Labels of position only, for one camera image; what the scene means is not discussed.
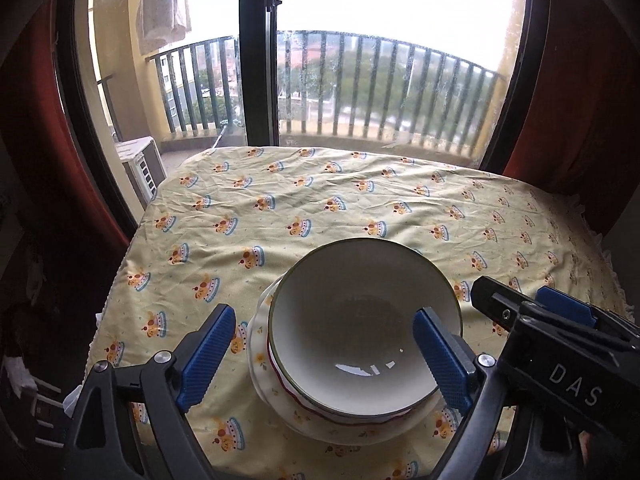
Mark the red curtain left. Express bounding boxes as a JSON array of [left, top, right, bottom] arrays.
[[1, 0, 129, 266]]

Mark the white plate red pattern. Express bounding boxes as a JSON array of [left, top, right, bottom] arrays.
[[266, 341, 412, 426]]

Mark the balcony metal railing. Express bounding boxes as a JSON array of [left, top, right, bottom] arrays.
[[96, 29, 507, 156]]

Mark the white air conditioner unit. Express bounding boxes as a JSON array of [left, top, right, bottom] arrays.
[[115, 136, 167, 209]]

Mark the large green-rimmed white bowl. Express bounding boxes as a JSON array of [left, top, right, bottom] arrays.
[[268, 237, 462, 419]]

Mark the mop handle on balcony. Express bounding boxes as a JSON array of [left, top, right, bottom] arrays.
[[212, 124, 229, 148]]

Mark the yellow crown-print tablecloth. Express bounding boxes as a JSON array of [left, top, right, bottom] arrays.
[[89, 148, 629, 479]]

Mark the red curtain right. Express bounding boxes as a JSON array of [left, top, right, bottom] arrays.
[[503, 0, 639, 234]]

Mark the hanging white cloth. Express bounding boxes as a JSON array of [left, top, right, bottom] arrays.
[[137, 0, 191, 55]]

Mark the black window frame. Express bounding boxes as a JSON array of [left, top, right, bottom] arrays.
[[53, 0, 549, 231]]

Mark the red curtain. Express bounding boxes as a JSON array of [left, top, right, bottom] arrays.
[[1, 0, 129, 266], [503, 0, 639, 234]]

